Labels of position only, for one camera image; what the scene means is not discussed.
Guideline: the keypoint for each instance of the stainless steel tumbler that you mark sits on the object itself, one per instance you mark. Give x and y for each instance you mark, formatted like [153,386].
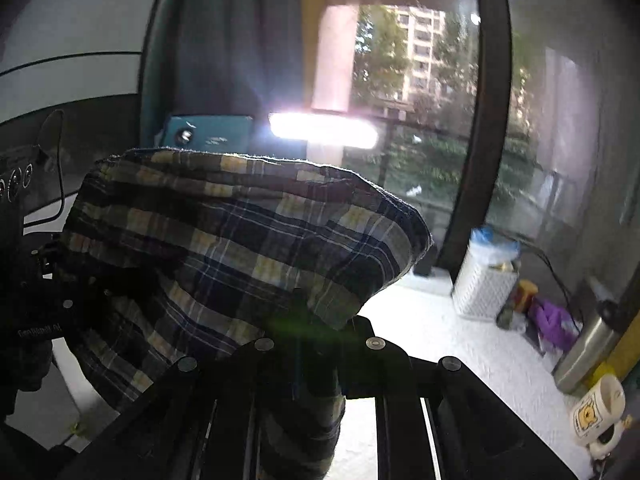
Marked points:
[587,350]

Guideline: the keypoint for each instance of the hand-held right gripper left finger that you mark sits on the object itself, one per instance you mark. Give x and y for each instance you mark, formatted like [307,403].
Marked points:
[270,360]

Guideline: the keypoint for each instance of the black window frame post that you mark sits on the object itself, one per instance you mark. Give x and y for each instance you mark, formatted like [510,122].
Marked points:
[480,110]

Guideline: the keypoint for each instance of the purple cloth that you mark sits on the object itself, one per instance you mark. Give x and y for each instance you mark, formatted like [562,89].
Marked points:
[552,325]

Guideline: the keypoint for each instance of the white cartoon print mug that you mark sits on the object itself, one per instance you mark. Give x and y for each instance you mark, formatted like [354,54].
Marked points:
[595,415]

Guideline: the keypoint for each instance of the yellow curtain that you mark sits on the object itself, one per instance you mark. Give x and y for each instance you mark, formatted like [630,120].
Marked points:
[312,35]
[625,355]

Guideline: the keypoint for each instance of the white desk lamp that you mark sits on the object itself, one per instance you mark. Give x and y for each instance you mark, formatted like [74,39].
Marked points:
[325,130]

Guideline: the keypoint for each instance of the orange jar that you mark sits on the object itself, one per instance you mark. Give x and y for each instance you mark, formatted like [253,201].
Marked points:
[526,296]

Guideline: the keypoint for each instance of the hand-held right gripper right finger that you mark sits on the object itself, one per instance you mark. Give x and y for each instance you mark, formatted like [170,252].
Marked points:
[365,355]

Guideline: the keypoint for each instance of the teal screen tablet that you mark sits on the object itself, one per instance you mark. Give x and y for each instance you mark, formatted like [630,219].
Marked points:
[215,132]

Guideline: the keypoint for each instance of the blue plaid shirt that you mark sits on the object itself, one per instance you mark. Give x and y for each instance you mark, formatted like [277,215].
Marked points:
[225,240]

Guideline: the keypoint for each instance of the black charger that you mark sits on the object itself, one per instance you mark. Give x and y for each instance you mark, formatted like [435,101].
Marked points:
[425,262]

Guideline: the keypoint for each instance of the clear bag with blue rim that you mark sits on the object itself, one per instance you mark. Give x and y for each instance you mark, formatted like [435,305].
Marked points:
[492,247]

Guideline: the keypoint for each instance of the small dark figurine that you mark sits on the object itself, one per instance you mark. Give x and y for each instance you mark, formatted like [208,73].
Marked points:
[506,316]

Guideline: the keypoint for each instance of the teal curtain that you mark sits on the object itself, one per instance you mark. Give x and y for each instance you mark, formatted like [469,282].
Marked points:
[225,35]

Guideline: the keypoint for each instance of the white plastic basket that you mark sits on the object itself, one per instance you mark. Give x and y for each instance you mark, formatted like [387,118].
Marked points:
[482,290]

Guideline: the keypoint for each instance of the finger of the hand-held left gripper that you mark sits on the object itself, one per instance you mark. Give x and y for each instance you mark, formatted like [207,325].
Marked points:
[70,305]

